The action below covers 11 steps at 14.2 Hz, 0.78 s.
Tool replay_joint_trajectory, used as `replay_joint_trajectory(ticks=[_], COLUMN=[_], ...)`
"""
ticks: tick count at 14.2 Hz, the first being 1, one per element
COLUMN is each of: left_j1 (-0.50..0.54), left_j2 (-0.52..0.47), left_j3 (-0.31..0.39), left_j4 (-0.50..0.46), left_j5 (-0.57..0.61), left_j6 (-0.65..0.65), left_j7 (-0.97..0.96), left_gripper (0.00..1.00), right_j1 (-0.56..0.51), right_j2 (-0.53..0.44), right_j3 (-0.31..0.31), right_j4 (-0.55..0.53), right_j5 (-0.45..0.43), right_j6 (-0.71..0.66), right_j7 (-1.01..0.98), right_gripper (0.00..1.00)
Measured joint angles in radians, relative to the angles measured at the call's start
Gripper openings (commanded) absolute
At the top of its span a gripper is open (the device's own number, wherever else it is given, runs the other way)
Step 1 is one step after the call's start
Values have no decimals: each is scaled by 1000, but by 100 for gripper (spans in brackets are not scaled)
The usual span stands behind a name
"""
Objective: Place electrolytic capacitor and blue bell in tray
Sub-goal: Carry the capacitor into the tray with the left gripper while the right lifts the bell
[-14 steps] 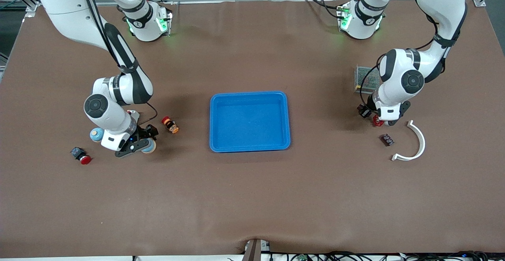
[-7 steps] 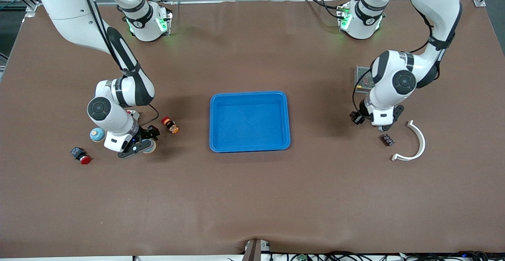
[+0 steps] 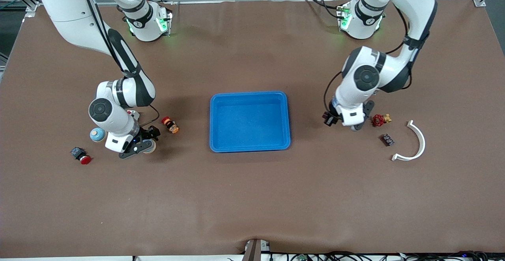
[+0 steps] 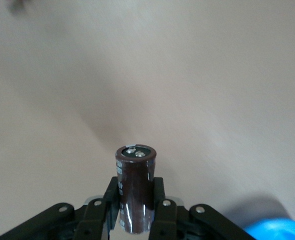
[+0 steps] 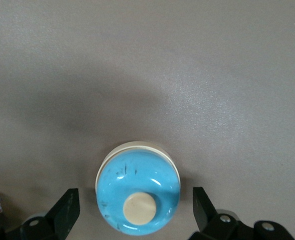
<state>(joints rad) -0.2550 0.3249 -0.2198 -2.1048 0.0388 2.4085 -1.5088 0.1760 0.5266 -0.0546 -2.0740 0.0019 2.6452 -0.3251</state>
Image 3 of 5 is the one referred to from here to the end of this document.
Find black cables along table edge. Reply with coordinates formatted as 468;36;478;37
272;251;505;261

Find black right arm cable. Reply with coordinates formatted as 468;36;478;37
77;0;161;128

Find orange emergency stop switch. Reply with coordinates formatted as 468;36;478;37
161;116;180;134

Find red mushroom push button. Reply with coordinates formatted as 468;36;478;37
70;147;92;165

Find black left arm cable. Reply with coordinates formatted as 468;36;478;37
324;5;413;116

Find white curved plastic bracket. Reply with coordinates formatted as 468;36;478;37
391;119;426;162

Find brass valve red handwheel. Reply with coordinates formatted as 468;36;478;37
371;113;393;128

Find blue plastic tray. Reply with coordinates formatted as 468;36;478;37
209;91;292;153

